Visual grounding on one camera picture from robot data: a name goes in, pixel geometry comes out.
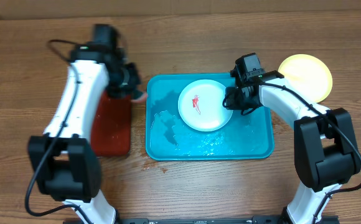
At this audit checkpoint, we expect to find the black red water tray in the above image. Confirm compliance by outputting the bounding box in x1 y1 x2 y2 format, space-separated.
91 91 131 157

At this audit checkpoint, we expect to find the light blue plate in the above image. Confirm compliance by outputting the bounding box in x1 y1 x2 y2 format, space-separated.
177 79 233 132

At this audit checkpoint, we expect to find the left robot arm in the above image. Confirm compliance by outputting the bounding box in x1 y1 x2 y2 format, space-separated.
24 24 148 224

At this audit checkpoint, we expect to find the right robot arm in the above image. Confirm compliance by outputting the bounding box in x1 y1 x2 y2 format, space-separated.
222 53 361 223

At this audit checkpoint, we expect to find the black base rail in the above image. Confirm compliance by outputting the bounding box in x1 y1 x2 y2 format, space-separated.
62 215 340 224

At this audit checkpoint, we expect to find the green plate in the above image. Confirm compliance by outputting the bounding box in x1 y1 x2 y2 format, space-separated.
278 54 333 103

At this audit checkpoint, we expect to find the teal plastic tray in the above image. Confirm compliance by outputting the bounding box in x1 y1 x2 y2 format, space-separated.
146 73 274 161

